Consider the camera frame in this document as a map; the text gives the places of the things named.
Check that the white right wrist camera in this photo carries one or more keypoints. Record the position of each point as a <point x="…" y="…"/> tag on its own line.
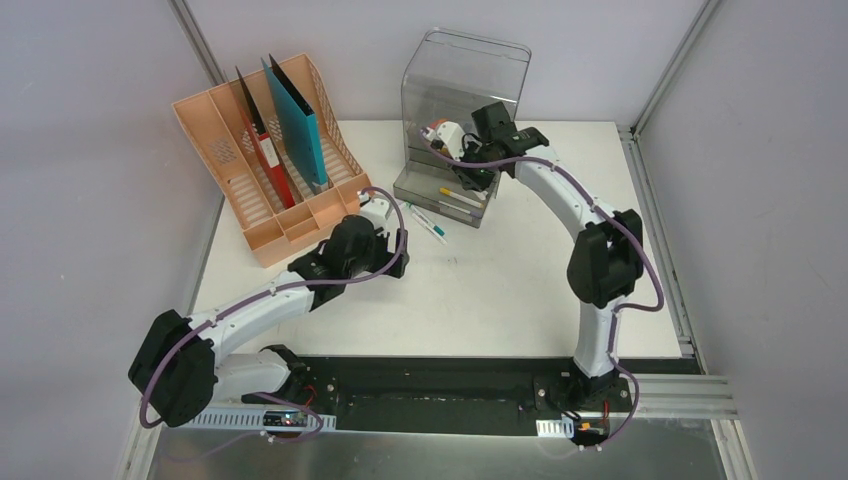
<point x="447" y="139"/>

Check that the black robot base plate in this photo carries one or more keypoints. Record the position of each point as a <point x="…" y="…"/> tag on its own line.
<point x="449" y="395"/>

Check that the white marker purple cap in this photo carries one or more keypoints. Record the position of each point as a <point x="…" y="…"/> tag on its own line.
<point x="460" y="209"/>

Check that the white marker yellow caps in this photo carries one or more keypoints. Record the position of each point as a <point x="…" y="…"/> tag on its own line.
<point x="474" y="203"/>

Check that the red folder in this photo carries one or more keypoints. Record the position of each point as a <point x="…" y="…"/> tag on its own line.
<point x="264" y="146"/>

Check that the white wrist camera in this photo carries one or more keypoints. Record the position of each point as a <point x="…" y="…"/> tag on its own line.
<point x="447" y="139"/>
<point x="376" y="210"/>

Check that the peach plastic file organizer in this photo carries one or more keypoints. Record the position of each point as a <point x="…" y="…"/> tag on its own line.
<point x="235" y="130"/>

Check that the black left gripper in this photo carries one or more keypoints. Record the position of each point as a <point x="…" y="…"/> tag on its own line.
<point x="395" y="259"/>

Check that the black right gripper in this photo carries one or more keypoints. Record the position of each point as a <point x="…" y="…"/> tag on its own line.
<point x="471" y="182"/>

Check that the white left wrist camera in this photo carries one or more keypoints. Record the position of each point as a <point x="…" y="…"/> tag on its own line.
<point x="376" y="210"/>

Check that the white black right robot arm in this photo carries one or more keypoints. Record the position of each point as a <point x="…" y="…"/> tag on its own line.
<point x="608" y="257"/>

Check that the aluminium frame rail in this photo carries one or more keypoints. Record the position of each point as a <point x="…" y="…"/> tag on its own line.
<point x="689" y="397"/>

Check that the smoked clear drawer box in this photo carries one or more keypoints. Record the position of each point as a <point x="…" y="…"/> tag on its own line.
<point x="451" y="75"/>

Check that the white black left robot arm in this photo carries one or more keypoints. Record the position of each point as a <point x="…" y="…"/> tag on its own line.
<point x="186" y="362"/>

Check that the teal folder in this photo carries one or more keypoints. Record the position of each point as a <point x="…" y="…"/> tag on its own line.
<point x="299" y="127"/>

